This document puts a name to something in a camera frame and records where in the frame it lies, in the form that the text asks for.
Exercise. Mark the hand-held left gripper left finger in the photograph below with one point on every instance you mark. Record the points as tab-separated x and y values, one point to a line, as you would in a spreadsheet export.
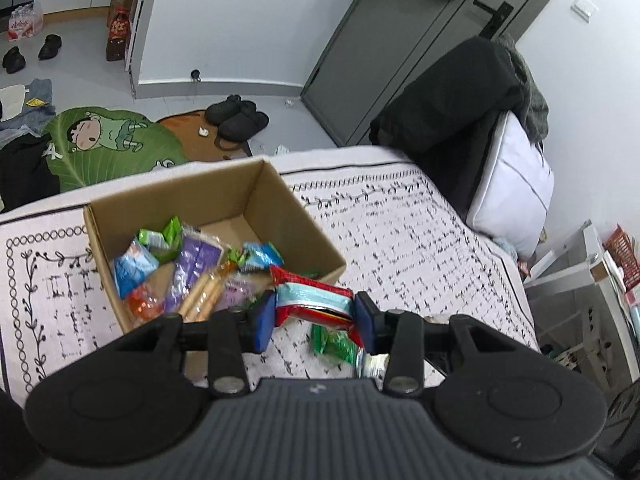
262	325

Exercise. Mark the red snack packet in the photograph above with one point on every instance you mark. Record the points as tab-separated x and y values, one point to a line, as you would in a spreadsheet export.
310	295

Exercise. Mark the crumpled white tissue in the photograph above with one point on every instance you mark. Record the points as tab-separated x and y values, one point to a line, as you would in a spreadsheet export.
203	132

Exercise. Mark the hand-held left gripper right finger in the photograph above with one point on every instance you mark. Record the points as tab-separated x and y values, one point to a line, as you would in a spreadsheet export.
367	327

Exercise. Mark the green leaf cartoon mat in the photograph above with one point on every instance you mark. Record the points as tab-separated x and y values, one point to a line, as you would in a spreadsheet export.
100	160

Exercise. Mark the black slipper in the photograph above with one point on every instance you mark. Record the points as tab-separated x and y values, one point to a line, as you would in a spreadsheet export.
245	125
230	109

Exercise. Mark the white pillow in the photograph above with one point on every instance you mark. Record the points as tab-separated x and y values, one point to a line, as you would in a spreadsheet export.
515	185

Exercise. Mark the orange snack packet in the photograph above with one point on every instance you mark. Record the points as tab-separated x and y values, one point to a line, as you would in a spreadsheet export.
142	305

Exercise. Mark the blue snack packet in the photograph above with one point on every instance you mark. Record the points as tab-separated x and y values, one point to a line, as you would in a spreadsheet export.
132	267

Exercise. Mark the clear cracker packet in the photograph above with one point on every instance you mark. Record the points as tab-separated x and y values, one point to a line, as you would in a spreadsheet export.
202	297

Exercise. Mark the black clothing pile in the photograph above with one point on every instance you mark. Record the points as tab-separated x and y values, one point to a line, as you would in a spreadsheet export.
25	170

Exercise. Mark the dark soda bottle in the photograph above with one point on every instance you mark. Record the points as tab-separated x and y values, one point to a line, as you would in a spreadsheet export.
117	35

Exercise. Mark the black door stopper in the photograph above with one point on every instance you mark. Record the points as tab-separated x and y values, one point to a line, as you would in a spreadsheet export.
195	75

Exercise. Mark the white shelf rack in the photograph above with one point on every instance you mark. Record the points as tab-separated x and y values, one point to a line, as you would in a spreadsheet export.
575	285

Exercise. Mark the dark green snack packet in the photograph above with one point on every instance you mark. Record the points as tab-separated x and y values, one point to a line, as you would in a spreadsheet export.
332	342

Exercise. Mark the black jacket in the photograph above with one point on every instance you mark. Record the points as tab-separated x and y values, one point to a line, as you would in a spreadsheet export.
450	110

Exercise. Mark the white patterned bedspread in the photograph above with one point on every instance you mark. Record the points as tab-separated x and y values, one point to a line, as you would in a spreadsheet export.
400	220

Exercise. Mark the teal snack packet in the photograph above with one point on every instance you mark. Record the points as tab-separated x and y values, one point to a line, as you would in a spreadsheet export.
260	255

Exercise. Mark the pale purple snack packet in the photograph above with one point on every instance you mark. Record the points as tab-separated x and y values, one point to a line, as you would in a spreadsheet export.
237	292

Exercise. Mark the grey cloth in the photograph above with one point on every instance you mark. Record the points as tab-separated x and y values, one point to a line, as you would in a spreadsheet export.
537	110

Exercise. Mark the black shoe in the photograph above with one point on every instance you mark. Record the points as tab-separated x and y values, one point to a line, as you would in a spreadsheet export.
50	47
14	60

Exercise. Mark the brown cardboard box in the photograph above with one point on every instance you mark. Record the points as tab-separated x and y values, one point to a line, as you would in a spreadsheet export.
295	230

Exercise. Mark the white light switch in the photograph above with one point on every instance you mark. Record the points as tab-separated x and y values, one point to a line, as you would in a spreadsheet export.
585	8

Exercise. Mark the pack of water bottles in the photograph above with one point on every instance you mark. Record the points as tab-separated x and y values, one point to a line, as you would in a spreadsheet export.
24	22

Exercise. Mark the grey door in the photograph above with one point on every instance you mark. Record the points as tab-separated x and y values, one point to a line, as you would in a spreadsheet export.
380	35

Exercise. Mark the blue jeans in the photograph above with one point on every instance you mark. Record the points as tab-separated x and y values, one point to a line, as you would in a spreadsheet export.
35	105

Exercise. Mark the brown floor mat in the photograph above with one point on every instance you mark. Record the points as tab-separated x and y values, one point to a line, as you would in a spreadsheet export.
200	149

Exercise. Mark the lime green snack packet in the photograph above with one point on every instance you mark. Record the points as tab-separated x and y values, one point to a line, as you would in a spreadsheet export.
162	240

